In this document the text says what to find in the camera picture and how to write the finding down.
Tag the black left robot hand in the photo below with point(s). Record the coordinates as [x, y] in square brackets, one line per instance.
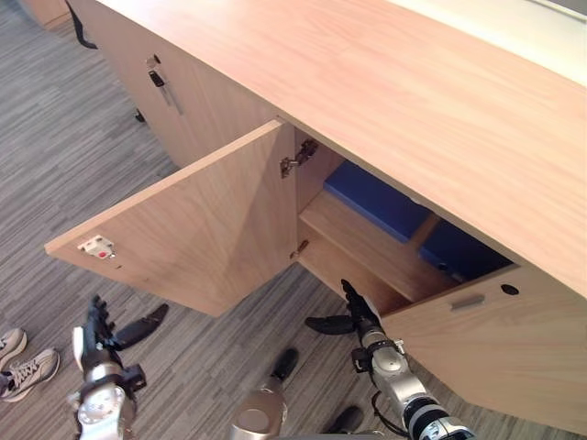
[98, 327]

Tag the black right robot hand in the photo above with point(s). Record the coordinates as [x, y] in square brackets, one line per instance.
[360, 311]

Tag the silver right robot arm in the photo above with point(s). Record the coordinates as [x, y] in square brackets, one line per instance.
[399, 380]

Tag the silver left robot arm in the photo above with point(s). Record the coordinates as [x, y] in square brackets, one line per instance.
[103, 403]

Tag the wooden cabinet shelf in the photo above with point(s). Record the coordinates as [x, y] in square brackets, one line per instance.
[367, 247]

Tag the white red door latch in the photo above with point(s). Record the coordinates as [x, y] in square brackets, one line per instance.
[97, 246]

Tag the small brass door hinge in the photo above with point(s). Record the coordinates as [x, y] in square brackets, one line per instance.
[300, 247]

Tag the large blue folder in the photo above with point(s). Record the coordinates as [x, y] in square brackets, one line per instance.
[376, 201]

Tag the wooden cabinet door with latch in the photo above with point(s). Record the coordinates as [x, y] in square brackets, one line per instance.
[197, 229]

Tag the wooden cabinet door with lock hole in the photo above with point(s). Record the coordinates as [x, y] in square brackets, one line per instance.
[495, 348]

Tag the metal door hinge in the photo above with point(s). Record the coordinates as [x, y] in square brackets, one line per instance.
[298, 157]

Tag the black cabinet foot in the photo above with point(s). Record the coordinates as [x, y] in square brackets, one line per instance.
[139, 115]

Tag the long wooden office cabinet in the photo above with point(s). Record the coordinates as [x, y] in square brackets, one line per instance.
[390, 91]

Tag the wooden cabinet door with key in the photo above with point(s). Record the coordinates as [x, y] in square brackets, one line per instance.
[202, 110]

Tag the person's white shoe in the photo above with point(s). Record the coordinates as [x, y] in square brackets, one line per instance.
[11, 344]
[29, 373]

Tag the black key in lock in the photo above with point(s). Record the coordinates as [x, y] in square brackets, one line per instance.
[156, 77]

